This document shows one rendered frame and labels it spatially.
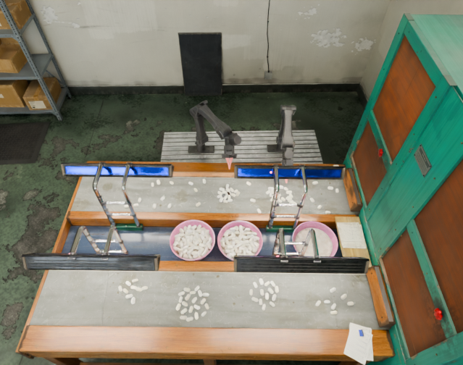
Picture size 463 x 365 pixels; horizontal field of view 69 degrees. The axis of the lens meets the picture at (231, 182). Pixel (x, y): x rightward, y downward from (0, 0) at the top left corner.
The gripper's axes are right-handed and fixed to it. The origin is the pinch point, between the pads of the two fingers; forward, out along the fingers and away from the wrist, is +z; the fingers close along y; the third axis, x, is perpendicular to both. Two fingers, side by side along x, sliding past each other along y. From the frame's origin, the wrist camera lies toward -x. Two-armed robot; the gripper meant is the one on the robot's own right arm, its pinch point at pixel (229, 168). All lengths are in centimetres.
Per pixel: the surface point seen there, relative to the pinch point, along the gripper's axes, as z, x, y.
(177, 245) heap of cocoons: 46, -21, -32
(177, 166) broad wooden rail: -1.3, 12.7, -36.1
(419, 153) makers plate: -4, -76, 82
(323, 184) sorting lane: 12, 7, 63
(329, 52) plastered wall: -127, 153, 110
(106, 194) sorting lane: 16, 0, -81
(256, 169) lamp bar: 1.5, -31.5, 15.0
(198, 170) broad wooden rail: 1.3, 10.8, -20.9
